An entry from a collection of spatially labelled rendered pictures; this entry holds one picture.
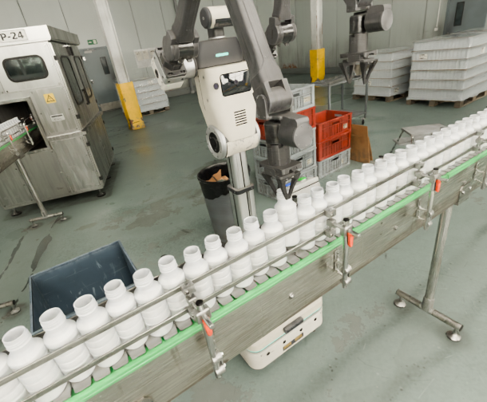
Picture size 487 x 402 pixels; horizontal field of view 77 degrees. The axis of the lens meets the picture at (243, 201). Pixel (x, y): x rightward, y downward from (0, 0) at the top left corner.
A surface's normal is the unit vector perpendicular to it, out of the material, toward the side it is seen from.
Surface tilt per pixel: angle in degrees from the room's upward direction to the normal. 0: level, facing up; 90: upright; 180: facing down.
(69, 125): 90
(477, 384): 0
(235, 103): 90
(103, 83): 90
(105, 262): 90
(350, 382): 0
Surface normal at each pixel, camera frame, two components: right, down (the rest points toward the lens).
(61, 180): 0.28, 0.42
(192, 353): 0.55, 0.32
